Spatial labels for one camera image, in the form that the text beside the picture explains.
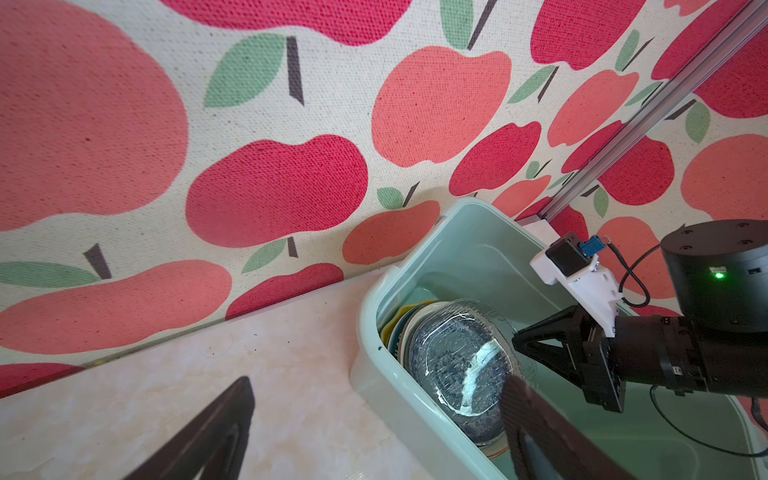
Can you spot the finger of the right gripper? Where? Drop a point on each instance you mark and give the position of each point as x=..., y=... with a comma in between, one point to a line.
x=556, y=343

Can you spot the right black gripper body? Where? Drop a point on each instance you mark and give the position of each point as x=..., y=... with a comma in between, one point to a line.
x=658, y=351

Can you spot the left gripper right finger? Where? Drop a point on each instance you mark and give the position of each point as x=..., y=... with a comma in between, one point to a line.
x=543, y=444

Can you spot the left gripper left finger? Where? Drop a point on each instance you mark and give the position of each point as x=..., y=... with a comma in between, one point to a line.
x=212, y=445

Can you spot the cream plate with bamboo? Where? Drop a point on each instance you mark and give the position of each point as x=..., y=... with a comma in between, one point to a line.
x=408, y=324

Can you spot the smoky brown glass plate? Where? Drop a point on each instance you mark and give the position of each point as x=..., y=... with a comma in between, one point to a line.
x=462, y=366

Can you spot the yellow dotted scalloped plate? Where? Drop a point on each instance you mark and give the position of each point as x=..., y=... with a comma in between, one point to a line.
x=387, y=330

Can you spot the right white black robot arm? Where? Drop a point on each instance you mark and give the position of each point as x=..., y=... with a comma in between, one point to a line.
x=717, y=343

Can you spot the mint green plastic bin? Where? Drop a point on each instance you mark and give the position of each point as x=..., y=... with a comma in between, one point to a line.
x=478, y=253

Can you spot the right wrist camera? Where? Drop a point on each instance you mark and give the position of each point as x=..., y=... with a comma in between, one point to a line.
x=575, y=265

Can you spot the right aluminium frame post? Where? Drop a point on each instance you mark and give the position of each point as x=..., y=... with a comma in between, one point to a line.
x=655, y=115

